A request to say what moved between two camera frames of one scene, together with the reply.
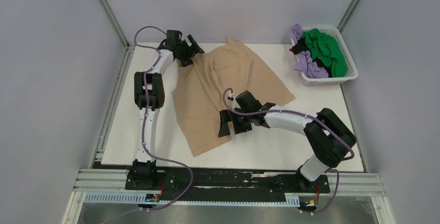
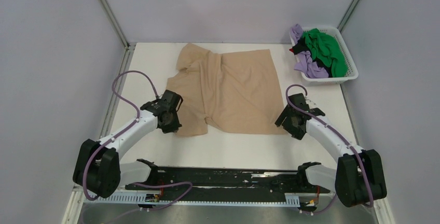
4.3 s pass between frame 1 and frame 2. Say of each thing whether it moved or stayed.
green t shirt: stayed
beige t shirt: moved
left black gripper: moved
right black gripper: moved
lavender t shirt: stayed
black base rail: stayed
